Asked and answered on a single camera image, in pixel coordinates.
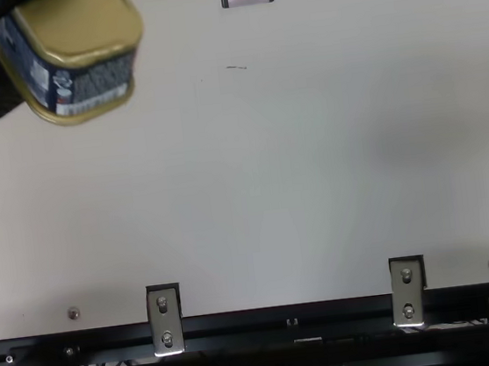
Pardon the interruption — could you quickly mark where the blue and gold rectangular tin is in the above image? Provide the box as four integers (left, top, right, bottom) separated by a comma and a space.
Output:
0, 0, 155, 135

